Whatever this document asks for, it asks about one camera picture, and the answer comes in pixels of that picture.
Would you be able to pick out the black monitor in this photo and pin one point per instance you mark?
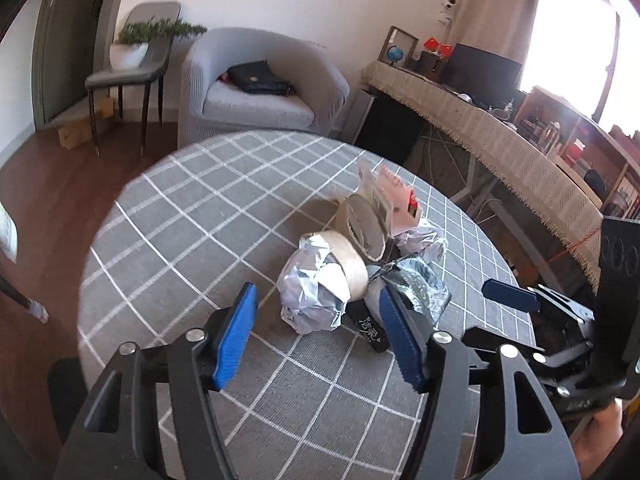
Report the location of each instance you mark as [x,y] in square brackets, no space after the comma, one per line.
[480,72]

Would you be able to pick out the wooden picture frame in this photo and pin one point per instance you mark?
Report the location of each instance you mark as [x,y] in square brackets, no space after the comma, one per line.
[409,39]

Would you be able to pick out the black bag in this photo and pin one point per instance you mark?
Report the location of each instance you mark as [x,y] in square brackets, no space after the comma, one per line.
[255,77]

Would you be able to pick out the beige masking tape roll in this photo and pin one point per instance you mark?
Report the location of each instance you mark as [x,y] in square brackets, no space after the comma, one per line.
[352,265]

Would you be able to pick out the small blue globe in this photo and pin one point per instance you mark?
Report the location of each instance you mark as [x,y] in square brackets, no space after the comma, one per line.
[394,55]

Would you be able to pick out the pale pink paper carton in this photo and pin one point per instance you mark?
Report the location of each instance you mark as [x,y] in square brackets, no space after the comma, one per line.
[397,197]

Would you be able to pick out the grey dining chair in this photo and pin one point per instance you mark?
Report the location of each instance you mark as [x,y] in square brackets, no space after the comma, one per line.
[120,77]

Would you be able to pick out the beige curtain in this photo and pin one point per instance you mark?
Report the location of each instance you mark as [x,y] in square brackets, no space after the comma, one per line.
[500,10]

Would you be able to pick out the grey armchair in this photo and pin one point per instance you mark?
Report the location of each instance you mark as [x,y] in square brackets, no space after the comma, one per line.
[280,110]

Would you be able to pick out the silver foil packet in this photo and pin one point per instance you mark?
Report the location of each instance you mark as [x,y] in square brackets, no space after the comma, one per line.
[425,285]

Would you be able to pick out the black table leg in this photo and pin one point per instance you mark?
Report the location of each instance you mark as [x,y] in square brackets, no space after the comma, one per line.
[22,300]

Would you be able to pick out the person's right forearm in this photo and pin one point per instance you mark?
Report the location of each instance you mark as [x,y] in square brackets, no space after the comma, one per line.
[600,430]

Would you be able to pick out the grey checked tablecloth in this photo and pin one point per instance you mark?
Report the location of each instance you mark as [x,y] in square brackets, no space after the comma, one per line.
[225,210]

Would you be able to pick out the black snack packet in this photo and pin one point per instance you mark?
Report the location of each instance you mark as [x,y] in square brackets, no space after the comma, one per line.
[367,325]

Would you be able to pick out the black cabinet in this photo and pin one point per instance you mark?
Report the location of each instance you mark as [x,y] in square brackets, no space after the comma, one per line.
[395,125]

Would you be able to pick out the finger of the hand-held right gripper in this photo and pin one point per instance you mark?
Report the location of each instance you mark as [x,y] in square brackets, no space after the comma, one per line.
[510,296]
[492,339]

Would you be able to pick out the long desk beige cloth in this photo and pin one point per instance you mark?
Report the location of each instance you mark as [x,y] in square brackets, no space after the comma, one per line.
[500,135]

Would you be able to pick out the potted plant white pot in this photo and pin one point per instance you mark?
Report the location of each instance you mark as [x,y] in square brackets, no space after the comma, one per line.
[127,55]

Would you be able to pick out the wooden bookshelf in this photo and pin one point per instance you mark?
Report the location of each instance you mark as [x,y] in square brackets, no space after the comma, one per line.
[600,160]

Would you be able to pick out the white security camera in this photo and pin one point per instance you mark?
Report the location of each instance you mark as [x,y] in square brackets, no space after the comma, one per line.
[448,4]

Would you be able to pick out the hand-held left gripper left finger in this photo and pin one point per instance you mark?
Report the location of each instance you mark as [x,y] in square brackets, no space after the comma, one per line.
[235,335]

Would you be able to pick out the red desk ornaments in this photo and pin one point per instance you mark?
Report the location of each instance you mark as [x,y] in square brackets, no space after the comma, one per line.
[437,47]

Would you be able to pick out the silver foil ball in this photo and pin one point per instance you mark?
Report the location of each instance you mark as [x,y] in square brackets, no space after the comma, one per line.
[305,290]

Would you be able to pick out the cardboard box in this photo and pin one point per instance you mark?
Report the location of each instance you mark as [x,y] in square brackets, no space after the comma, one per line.
[75,132]

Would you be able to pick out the grey door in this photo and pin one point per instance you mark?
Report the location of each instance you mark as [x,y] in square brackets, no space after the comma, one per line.
[65,35]

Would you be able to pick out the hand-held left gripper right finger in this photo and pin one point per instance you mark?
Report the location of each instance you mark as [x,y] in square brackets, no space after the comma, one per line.
[400,340]

